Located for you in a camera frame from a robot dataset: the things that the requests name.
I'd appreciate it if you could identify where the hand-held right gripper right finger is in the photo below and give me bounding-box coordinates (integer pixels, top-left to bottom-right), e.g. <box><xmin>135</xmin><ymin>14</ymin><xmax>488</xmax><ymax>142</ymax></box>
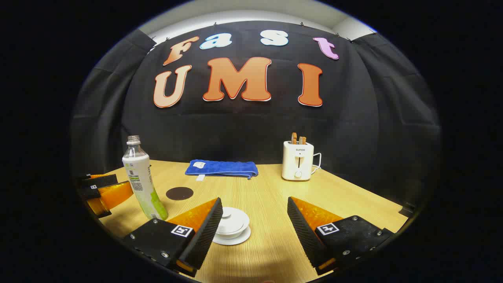
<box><xmin>287</xmin><ymin>197</ymin><xmax>395</xmax><ymax>276</ymax></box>

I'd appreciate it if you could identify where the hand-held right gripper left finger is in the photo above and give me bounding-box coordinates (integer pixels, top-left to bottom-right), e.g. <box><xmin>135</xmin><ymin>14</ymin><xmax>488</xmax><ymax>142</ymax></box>
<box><xmin>123</xmin><ymin>197</ymin><xmax>224</xmax><ymax>278</ymax></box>

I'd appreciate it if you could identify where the clear water bottle green label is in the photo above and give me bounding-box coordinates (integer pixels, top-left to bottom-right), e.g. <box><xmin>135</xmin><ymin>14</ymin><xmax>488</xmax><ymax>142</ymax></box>
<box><xmin>122</xmin><ymin>136</ymin><xmax>169</xmax><ymax>221</ymax></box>

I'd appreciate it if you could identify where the dark round coaster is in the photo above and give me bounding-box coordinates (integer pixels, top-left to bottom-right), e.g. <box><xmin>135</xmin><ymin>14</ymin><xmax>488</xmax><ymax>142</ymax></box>
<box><xmin>166</xmin><ymin>187</ymin><xmax>194</xmax><ymax>201</ymax></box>

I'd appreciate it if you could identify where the white saucer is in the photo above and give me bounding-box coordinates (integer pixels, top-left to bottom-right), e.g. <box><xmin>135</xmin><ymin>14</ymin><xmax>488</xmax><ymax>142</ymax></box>
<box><xmin>212</xmin><ymin>227</ymin><xmax>252</xmax><ymax>246</ymax></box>

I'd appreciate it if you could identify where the blue folded towel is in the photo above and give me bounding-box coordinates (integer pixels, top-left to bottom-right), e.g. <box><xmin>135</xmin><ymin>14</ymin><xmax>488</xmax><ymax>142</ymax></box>
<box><xmin>185</xmin><ymin>159</ymin><xmax>259</xmax><ymax>182</ymax></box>

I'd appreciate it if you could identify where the cream toaster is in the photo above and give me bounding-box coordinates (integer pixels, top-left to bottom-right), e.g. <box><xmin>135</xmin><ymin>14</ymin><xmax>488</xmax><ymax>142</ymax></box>
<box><xmin>281</xmin><ymin>141</ymin><xmax>315</xmax><ymax>181</ymax></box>

